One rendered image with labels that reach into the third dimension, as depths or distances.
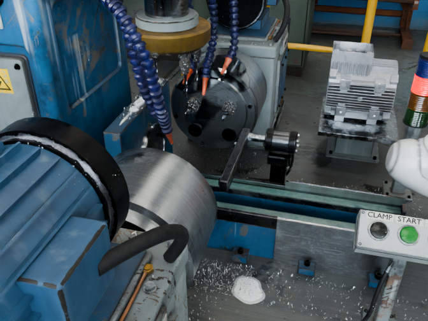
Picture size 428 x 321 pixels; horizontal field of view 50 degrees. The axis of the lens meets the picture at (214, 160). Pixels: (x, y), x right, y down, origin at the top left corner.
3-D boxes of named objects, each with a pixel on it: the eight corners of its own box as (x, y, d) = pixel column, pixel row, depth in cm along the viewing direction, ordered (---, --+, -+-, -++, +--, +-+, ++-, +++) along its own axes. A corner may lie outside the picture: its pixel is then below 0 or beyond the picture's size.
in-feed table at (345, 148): (313, 163, 149) (318, 131, 143) (319, 125, 171) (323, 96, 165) (391, 174, 144) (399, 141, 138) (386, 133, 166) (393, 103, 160)
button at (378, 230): (367, 238, 82) (369, 236, 80) (369, 222, 83) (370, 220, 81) (385, 241, 81) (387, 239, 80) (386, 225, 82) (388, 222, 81)
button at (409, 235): (397, 243, 81) (399, 241, 79) (399, 227, 82) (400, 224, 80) (415, 246, 80) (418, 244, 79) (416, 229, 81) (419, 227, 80)
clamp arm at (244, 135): (240, 137, 123) (216, 191, 102) (240, 127, 121) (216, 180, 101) (253, 138, 122) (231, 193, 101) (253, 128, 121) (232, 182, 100)
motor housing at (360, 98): (322, 123, 147) (330, 67, 136) (325, 99, 162) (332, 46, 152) (388, 131, 142) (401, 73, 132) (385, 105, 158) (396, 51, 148)
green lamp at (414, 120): (404, 126, 122) (407, 111, 119) (402, 116, 127) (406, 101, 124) (428, 128, 120) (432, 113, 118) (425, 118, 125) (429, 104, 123)
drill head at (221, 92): (162, 158, 130) (156, 74, 117) (202, 99, 163) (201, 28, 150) (249, 171, 125) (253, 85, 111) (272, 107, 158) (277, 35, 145)
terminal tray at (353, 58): (329, 73, 142) (332, 51, 138) (330, 62, 150) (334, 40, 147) (369, 77, 139) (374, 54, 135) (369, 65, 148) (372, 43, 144)
